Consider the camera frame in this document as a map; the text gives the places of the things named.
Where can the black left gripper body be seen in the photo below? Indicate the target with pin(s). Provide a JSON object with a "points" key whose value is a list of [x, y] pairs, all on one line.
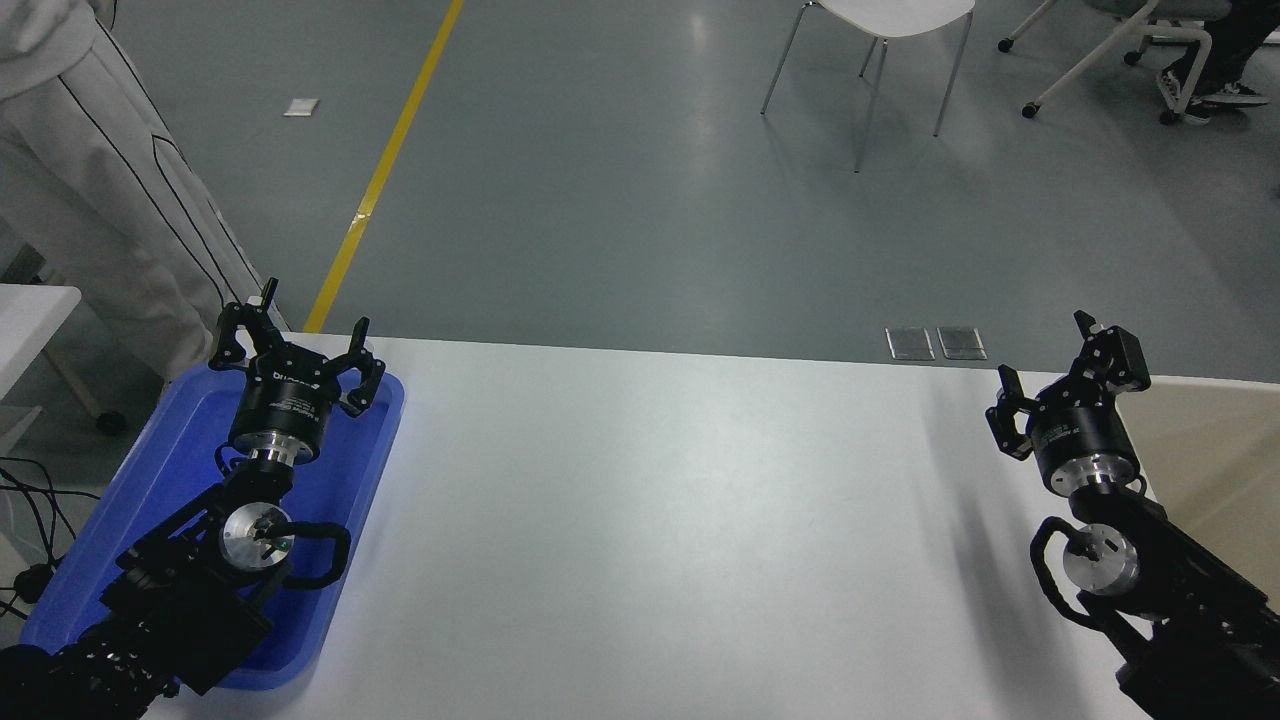
{"points": [[285, 405]]}

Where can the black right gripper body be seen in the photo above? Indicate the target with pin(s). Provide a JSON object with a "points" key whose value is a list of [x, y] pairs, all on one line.
{"points": [[1085, 430]]}

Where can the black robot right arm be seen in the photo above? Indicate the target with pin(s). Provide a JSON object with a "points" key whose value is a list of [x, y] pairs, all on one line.
{"points": [[1190, 600]]}

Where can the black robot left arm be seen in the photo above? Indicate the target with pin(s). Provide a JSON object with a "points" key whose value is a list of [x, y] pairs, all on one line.
{"points": [[190, 600]]}

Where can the blue plastic tray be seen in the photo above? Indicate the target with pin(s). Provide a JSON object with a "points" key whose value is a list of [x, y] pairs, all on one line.
{"points": [[340, 470]]}

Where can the metal floor socket plate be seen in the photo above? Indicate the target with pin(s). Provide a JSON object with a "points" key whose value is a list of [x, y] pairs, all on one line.
{"points": [[909, 343], [962, 342]]}

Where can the large pale bin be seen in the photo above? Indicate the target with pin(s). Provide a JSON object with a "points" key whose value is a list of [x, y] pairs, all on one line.
{"points": [[1220, 440]]}

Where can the person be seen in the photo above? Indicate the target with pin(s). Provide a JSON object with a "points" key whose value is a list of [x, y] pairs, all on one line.
{"points": [[1235, 40], [100, 200]]}

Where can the small white side table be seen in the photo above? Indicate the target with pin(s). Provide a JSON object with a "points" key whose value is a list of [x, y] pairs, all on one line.
{"points": [[30, 315]]}

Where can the black power plug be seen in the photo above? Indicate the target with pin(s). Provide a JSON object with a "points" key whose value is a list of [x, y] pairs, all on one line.
{"points": [[32, 582]]}

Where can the grey rolling office chair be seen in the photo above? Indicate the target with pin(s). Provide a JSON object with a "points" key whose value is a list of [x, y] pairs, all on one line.
{"points": [[1150, 12]]}

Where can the white chair with metal legs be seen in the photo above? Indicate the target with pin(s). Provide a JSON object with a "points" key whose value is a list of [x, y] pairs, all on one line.
{"points": [[900, 12]]}

